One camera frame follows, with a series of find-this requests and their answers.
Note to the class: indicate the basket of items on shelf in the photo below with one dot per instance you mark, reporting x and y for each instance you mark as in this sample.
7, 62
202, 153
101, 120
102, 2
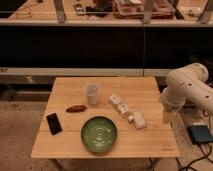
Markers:
136, 8

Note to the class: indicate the black smartphone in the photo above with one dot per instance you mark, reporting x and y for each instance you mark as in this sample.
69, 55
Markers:
54, 124

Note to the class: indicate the green ceramic bowl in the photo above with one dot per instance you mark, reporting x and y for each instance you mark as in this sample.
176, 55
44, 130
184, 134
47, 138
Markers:
99, 134

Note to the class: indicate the brown sausage-shaped object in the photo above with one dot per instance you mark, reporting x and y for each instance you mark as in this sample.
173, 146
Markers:
76, 108

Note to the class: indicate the black remote on shelf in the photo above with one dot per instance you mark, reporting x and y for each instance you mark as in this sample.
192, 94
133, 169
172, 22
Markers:
79, 9

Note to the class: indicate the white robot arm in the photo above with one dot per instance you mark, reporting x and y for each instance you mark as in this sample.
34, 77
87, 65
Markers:
186, 83

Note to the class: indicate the white wrapped packet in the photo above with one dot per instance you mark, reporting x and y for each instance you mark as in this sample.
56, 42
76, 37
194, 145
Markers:
136, 117

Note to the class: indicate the white carton box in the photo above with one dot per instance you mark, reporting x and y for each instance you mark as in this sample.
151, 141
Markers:
119, 105

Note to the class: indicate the wooden table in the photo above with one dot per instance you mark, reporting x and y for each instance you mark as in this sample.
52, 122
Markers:
156, 140

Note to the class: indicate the black box on floor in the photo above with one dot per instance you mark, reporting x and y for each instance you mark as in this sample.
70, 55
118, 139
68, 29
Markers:
199, 134

